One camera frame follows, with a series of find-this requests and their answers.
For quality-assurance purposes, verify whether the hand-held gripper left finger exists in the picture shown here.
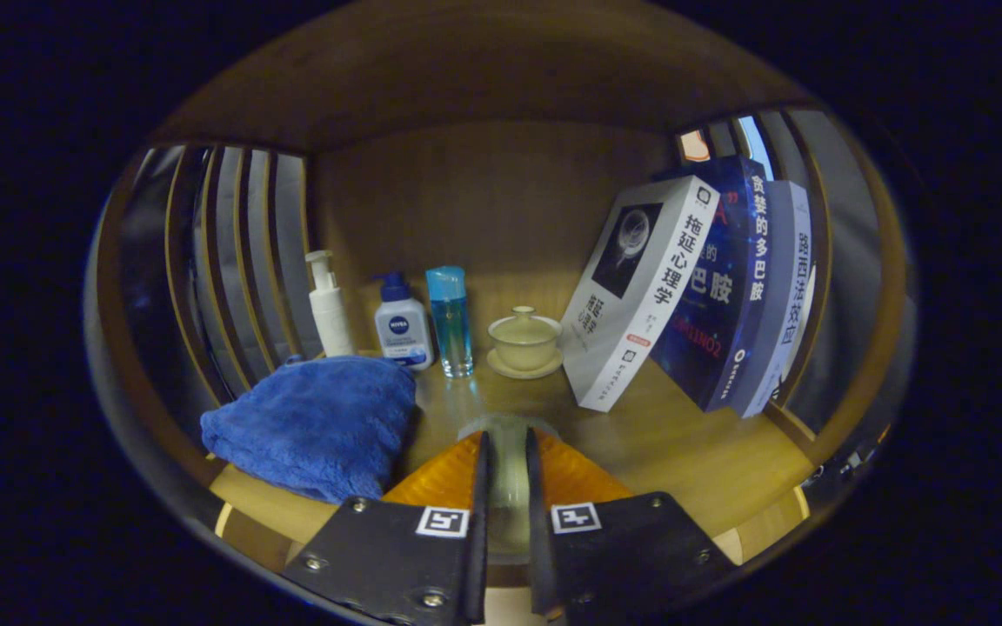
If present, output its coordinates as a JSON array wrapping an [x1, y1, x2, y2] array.
[[282, 430, 491, 626]]

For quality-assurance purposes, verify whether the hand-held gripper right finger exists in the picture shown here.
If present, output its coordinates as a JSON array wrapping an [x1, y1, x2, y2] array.
[[525, 428, 738, 623]]

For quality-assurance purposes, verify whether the cream brush with white pad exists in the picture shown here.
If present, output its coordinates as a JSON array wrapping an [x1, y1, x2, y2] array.
[[458, 414, 563, 566]]

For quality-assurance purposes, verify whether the wooden countertop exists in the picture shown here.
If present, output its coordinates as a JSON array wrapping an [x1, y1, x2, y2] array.
[[205, 348, 815, 575]]

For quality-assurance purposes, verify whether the wooden cabinet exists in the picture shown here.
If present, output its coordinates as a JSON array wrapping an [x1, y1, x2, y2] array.
[[88, 0, 915, 601]]

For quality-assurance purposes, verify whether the blue folded towel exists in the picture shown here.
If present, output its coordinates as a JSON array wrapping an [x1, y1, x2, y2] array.
[[200, 355, 418, 505]]

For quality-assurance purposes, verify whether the white bottle with blue cap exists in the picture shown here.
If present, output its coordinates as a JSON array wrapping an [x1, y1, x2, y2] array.
[[373, 272, 434, 371]]

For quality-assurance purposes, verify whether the clear blue bottle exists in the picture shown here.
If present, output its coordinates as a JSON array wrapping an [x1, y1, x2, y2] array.
[[426, 266, 475, 379]]

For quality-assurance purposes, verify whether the cream lidded teacup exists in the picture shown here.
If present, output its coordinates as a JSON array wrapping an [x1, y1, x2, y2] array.
[[487, 306, 565, 380]]

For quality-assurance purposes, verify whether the white pump bottle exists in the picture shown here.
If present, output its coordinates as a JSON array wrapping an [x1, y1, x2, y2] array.
[[304, 250, 356, 358]]

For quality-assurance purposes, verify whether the white book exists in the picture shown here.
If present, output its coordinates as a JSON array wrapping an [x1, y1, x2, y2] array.
[[559, 176, 721, 413]]

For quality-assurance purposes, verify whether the dark blue book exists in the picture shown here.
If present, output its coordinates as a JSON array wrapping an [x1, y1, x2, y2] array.
[[651, 155, 772, 413]]

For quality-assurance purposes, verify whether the pale blue book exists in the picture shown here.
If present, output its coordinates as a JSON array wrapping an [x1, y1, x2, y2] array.
[[730, 180, 815, 419]]

